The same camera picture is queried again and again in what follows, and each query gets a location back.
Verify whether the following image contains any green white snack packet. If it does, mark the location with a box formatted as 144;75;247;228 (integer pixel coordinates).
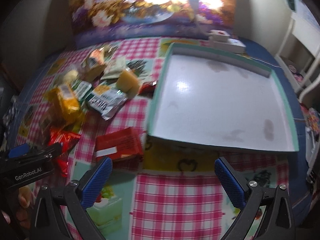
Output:
71;80;93;106

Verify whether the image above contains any silver green snack packet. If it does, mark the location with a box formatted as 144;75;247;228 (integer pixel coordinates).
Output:
85;84;127;121

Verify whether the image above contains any person's left hand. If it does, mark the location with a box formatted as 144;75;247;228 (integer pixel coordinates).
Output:
15;186;34;229

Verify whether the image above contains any bright red snack bag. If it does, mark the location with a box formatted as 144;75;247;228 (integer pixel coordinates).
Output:
48;126;81;178

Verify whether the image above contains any checkered picture tablecloth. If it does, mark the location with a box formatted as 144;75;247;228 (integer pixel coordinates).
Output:
11;37;312;239

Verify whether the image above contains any yellow orange snack bag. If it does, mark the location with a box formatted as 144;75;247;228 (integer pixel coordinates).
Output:
39;83;85;133

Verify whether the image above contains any white tray with teal rim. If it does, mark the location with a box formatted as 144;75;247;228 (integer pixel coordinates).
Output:
147;43;299;154

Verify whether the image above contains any pale green snack sachet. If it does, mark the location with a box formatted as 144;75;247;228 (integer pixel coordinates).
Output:
100;56;127;80

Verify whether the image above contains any yellow cake snack piece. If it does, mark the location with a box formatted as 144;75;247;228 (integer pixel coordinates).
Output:
116;69;139;93

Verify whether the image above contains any beige brown snack packet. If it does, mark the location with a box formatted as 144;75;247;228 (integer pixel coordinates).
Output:
79;47;107;82

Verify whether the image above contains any small red candy wrapper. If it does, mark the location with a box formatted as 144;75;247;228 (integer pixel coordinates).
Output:
138;80;157;95

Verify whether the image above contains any dark red snack packet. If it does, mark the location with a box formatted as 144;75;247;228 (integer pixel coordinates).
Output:
94;127;143;161

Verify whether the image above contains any floral painting canvas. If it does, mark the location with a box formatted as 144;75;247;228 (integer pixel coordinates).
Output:
68;0;236;48

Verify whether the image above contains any white flat box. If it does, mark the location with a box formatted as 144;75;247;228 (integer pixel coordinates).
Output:
209;38;246;54

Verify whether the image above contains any white lamp with base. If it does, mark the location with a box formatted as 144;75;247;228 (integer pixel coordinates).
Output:
189;0;231;42

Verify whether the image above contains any crumpled patterned plastic bag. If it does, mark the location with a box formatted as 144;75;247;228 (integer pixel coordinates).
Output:
2;96;18;133

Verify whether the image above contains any round yellow bun snack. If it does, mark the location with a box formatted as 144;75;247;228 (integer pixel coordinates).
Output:
60;69;79;85

